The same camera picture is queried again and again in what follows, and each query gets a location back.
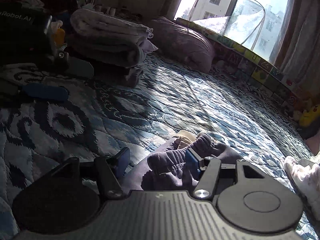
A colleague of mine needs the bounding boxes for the purple sweatpants with beige lining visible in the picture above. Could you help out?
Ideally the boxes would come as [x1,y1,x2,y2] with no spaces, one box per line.
[120,131,242,193]

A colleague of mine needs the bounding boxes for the stack of folded clothes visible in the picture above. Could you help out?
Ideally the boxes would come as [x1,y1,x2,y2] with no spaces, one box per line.
[66,9,158,88]

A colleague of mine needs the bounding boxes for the blue white quilted bedspread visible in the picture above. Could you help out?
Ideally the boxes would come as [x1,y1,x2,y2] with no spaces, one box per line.
[1,55,311,239]

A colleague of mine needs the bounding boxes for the orange yellow folded cloth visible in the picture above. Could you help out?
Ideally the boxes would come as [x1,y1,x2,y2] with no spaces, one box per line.
[50,20,66,48]

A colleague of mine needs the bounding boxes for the white patterned garment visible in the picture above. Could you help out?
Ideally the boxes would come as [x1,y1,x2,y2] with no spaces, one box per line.
[284,156,319,220]

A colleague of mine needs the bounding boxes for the colourful alphabet foam bumper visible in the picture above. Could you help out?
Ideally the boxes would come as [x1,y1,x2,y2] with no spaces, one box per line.
[176,18,314,116]

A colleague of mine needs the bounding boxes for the yellow plush toy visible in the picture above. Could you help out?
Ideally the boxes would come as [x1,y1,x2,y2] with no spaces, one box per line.
[293,104,319,127]

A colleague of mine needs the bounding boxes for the purple pillow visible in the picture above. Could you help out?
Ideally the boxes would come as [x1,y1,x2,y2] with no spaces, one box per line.
[148,16,215,73]

